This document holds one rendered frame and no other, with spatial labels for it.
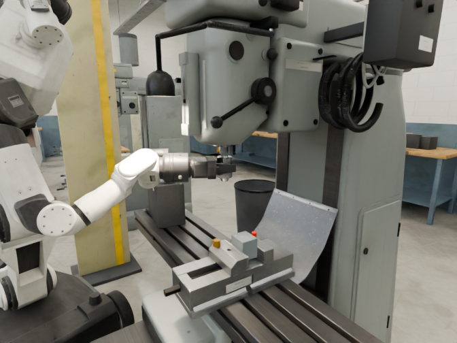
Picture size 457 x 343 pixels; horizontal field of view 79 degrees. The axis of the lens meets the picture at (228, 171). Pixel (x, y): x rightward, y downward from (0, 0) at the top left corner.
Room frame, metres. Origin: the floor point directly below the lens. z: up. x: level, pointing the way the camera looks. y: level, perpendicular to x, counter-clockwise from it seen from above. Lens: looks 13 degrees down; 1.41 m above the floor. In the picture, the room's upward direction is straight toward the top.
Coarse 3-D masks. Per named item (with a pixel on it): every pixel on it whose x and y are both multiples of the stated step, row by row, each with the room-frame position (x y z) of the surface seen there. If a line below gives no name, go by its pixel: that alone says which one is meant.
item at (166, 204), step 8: (160, 184) 1.12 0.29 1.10; (168, 184) 1.12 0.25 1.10; (176, 184) 1.13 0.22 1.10; (152, 192) 1.17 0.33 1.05; (160, 192) 1.10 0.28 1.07; (168, 192) 1.11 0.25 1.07; (176, 192) 1.13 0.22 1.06; (152, 200) 1.18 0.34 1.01; (160, 200) 1.10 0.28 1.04; (168, 200) 1.11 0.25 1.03; (176, 200) 1.13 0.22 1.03; (184, 200) 1.15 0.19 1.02; (152, 208) 1.19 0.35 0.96; (160, 208) 1.10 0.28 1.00; (168, 208) 1.11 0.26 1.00; (176, 208) 1.13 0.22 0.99; (184, 208) 1.14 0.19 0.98; (152, 216) 1.21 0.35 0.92; (160, 216) 1.10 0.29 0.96; (168, 216) 1.11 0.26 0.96; (176, 216) 1.13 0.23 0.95; (184, 216) 1.14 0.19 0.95; (160, 224) 1.10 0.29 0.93; (168, 224) 1.11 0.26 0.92; (176, 224) 1.13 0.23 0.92
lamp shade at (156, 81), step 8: (152, 72) 0.71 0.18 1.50; (160, 72) 0.71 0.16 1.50; (152, 80) 0.69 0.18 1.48; (160, 80) 0.69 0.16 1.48; (168, 80) 0.70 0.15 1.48; (152, 88) 0.69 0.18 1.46; (160, 88) 0.69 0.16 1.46; (168, 88) 0.70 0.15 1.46; (152, 96) 0.75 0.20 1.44; (160, 96) 0.76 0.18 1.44; (168, 96) 0.76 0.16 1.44
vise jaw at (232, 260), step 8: (224, 240) 0.77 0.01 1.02; (216, 248) 0.73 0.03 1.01; (224, 248) 0.72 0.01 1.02; (232, 248) 0.72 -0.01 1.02; (216, 256) 0.71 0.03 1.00; (224, 256) 0.69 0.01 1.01; (232, 256) 0.68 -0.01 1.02; (240, 256) 0.68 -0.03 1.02; (224, 264) 0.67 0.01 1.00; (232, 264) 0.66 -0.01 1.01; (240, 264) 0.66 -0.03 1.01; (248, 264) 0.68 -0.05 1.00; (232, 272) 0.65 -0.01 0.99; (240, 272) 0.66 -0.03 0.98
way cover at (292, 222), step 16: (272, 208) 1.12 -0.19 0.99; (288, 208) 1.06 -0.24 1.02; (304, 208) 1.00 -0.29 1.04; (320, 208) 0.95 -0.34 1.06; (288, 224) 1.02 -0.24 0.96; (304, 224) 0.97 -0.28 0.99; (320, 224) 0.92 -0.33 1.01; (272, 240) 1.01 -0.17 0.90; (288, 240) 0.97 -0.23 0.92; (304, 240) 0.93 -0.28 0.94; (320, 240) 0.89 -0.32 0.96; (304, 256) 0.89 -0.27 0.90; (304, 272) 0.84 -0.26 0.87
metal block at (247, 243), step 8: (240, 232) 0.77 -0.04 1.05; (232, 240) 0.75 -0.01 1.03; (240, 240) 0.72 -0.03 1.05; (248, 240) 0.72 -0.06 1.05; (256, 240) 0.73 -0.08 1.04; (240, 248) 0.71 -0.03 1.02; (248, 248) 0.72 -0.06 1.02; (256, 248) 0.73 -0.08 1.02; (248, 256) 0.72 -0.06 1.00; (256, 256) 0.73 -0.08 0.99
